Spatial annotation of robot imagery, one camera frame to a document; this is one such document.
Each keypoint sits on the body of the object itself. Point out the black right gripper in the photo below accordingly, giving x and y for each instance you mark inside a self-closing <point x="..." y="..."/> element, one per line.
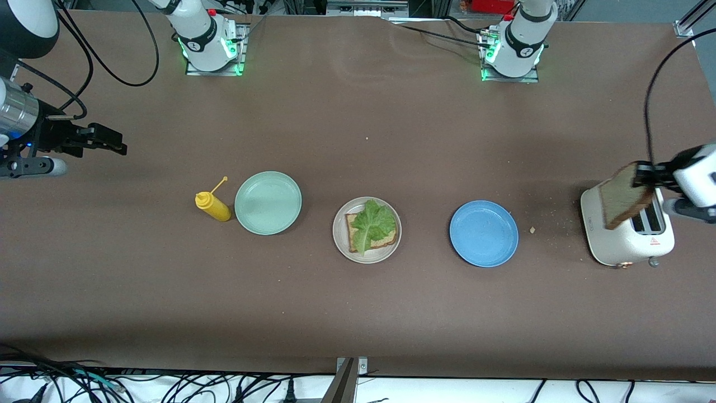
<point x="51" y="137"/>

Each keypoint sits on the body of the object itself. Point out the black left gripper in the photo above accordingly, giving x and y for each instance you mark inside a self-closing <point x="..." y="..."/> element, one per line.
<point x="659" y="173"/>

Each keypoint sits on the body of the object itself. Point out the dark crust bread slice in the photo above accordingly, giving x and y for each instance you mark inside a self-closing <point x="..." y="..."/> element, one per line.
<point x="618" y="198"/>

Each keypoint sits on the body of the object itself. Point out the yellow squeeze bottle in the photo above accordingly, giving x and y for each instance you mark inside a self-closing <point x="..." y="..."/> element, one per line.
<point x="218" y="211"/>

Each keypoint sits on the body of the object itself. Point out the light crust bread slice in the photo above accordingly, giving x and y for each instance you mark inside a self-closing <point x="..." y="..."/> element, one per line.
<point x="386" y="240"/>

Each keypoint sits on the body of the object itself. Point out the green lettuce leaf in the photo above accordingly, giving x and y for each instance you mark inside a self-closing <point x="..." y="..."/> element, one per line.
<point x="372" y="224"/>

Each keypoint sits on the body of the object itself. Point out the green plate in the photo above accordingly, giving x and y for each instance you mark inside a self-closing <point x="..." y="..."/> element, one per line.
<point x="268" y="202"/>

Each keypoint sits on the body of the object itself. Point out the blue plate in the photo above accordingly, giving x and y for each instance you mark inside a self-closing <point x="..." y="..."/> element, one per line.
<point x="484" y="233"/>

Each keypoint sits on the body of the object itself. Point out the beige plate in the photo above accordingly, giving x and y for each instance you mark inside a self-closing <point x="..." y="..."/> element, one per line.
<point x="366" y="257"/>

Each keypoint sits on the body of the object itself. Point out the white toaster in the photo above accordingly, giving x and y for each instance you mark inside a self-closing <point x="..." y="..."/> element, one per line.
<point x="615" y="246"/>

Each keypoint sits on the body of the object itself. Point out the aluminium profile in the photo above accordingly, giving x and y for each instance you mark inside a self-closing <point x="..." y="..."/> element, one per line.
<point x="685" y="28"/>

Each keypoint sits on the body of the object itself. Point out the red box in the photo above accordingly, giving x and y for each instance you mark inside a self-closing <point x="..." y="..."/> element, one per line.
<point x="492" y="5"/>

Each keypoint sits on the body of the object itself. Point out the black power plug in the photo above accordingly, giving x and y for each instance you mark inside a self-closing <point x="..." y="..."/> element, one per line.
<point x="290" y="392"/>

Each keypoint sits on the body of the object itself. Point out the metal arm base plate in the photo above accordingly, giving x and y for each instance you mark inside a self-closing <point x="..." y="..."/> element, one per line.
<point x="531" y="79"/>
<point x="193" y="70"/>

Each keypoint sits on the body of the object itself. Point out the silver metal frame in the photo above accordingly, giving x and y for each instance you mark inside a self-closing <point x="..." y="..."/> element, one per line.
<point x="366" y="8"/>

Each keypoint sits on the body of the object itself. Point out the grey metal post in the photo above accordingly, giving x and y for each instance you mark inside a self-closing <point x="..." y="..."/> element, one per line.
<point x="342" y="386"/>

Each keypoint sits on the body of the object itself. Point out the small metal bracket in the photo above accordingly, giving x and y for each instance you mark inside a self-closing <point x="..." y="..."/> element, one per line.
<point x="362" y="366"/>

